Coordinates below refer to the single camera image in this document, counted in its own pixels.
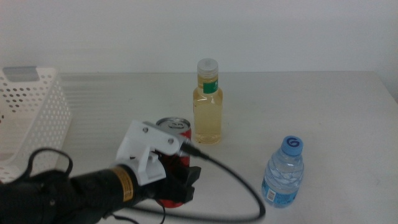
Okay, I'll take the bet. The red soda can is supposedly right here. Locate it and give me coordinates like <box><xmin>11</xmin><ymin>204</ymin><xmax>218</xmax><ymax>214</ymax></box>
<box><xmin>155</xmin><ymin>116</ymin><xmax>192</xmax><ymax>208</ymax></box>

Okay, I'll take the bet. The clear bottle of yellow liquid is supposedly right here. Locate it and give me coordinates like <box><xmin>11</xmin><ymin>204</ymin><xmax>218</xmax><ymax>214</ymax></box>
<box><xmin>192</xmin><ymin>58</ymin><xmax>224</xmax><ymax>145</ymax></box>

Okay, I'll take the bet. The small water bottle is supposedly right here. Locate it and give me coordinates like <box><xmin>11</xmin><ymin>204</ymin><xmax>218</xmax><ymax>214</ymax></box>
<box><xmin>261</xmin><ymin>135</ymin><xmax>305</xmax><ymax>208</ymax></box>

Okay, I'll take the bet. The white perforated plastic basket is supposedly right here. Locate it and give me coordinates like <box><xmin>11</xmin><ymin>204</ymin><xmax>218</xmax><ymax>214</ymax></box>
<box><xmin>0</xmin><ymin>65</ymin><xmax>73</xmax><ymax>184</ymax></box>

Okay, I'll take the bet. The thick black camera cable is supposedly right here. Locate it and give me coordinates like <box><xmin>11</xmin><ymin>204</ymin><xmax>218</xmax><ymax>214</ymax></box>
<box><xmin>124</xmin><ymin>142</ymin><xmax>267</xmax><ymax>224</ymax></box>

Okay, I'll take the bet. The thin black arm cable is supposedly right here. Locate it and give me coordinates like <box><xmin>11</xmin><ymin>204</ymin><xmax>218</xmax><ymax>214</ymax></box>
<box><xmin>26</xmin><ymin>147</ymin><xmax>74</xmax><ymax>183</ymax></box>

